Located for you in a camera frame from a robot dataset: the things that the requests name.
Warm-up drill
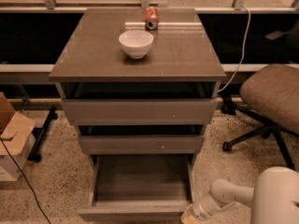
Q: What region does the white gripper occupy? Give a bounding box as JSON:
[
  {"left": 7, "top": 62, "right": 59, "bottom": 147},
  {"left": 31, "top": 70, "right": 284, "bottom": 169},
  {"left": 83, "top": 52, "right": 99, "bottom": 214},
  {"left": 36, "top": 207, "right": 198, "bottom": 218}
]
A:
[{"left": 180, "top": 192, "right": 236, "bottom": 224}]

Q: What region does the grey bottom drawer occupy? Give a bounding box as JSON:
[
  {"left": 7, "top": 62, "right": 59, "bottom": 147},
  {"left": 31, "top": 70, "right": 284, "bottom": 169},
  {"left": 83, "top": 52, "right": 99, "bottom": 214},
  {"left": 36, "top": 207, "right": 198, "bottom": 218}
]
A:
[{"left": 78, "top": 154, "right": 193, "bottom": 222}]

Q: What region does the grey drawer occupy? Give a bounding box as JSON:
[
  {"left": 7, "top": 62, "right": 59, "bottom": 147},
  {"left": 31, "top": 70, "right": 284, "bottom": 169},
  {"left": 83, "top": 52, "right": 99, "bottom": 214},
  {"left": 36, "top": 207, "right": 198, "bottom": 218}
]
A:
[
  {"left": 61, "top": 98, "right": 217, "bottom": 126},
  {"left": 78, "top": 154, "right": 193, "bottom": 222},
  {"left": 78, "top": 125, "right": 204, "bottom": 155}
]

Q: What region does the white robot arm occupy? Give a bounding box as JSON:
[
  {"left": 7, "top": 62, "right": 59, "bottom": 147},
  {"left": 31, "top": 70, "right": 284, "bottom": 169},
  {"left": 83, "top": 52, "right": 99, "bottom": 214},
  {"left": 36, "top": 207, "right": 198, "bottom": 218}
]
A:
[{"left": 180, "top": 167, "right": 299, "bottom": 224}]

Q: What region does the grey top drawer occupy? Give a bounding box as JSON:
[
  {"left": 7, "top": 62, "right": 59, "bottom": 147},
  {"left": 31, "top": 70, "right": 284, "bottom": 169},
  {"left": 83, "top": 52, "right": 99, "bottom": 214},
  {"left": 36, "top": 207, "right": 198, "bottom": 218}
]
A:
[{"left": 61, "top": 98, "right": 217, "bottom": 126}]

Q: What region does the grey drawer cabinet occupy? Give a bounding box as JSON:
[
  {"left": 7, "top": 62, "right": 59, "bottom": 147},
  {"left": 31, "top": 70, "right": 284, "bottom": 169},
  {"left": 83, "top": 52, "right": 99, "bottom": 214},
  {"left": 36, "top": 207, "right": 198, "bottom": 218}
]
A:
[{"left": 48, "top": 7, "right": 227, "bottom": 173}]

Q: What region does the grey middle drawer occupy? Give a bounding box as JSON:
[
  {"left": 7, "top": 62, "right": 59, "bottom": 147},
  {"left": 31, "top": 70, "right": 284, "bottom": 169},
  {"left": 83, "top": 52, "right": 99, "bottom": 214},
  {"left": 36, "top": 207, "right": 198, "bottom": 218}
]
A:
[{"left": 78, "top": 125, "right": 204, "bottom": 155}]

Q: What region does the brown office chair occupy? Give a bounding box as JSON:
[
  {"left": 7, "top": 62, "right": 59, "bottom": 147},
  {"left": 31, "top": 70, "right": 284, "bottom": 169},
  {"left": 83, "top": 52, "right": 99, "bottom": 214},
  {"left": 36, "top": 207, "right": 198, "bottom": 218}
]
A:
[{"left": 221, "top": 63, "right": 299, "bottom": 170}]

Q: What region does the black stand leg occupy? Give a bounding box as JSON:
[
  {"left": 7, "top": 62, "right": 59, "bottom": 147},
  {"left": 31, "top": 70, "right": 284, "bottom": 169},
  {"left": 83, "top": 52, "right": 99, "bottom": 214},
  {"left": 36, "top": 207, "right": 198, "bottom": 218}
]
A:
[{"left": 28, "top": 106, "right": 58, "bottom": 162}]

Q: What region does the white ceramic bowl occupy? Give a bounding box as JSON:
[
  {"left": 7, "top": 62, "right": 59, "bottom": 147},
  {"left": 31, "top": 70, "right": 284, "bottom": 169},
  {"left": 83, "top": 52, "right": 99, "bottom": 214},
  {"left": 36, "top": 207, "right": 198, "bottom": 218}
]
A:
[{"left": 119, "top": 30, "right": 154, "bottom": 59}]

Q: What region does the cardboard box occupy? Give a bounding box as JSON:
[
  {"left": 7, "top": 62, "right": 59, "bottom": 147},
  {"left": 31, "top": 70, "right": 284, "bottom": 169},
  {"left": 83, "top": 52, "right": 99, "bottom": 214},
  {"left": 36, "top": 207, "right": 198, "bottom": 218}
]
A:
[{"left": 0, "top": 92, "right": 36, "bottom": 181}]

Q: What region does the orange soda can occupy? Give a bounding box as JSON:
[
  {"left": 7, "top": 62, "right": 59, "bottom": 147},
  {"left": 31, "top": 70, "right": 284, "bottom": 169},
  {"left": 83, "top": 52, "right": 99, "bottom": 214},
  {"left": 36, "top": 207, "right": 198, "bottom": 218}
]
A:
[{"left": 144, "top": 7, "right": 159, "bottom": 30}]

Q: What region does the metal window railing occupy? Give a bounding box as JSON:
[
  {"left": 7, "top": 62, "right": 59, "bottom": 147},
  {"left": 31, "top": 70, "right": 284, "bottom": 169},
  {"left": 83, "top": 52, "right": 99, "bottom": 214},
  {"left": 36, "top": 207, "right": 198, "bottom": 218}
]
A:
[{"left": 0, "top": 0, "right": 299, "bottom": 15}]

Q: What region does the black floor cable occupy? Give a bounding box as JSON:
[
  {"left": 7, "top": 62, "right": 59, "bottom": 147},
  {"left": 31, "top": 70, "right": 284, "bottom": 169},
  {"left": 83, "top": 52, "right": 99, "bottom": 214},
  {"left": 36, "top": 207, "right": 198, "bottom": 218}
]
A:
[{"left": 0, "top": 137, "right": 51, "bottom": 224}]

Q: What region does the white hanging cable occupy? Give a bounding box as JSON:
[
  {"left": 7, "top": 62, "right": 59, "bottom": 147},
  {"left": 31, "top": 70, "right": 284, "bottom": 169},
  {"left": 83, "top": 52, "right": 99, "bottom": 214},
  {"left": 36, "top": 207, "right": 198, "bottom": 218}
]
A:
[{"left": 218, "top": 7, "right": 252, "bottom": 93}]

